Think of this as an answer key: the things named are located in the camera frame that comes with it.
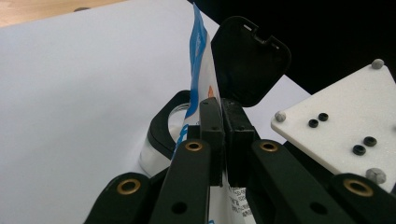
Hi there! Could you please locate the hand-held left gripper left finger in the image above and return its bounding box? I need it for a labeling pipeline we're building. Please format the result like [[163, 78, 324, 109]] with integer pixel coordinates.
[[148, 96, 226, 224]]

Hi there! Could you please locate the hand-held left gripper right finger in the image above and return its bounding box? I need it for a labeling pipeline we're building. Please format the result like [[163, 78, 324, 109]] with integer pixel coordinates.
[[221, 98, 356, 224]]

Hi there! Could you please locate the glass jar with black lid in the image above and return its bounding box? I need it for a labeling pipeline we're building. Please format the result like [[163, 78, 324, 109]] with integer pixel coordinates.
[[138, 15, 292, 179]]

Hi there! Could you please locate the white blue printed pouch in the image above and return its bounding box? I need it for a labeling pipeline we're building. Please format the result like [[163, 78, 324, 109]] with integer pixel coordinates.
[[174, 1, 260, 224]]

